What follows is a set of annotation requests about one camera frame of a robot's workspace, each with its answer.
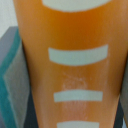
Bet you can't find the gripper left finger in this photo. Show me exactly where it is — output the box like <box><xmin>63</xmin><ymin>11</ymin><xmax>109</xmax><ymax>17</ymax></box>
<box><xmin>0</xmin><ymin>26</ymin><xmax>34</xmax><ymax>128</ymax></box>

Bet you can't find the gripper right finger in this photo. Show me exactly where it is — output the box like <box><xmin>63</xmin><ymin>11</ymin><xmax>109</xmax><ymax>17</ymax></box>
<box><xmin>116</xmin><ymin>63</ymin><xmax>128</xmax><ymax>128</ymax></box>

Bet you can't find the yellow toy bread loaf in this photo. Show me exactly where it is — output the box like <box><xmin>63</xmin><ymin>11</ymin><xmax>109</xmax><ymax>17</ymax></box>
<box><xmin>13</xmin><ymin>0</ymin><xmax>128</xmax><ymax>128</ymax></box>

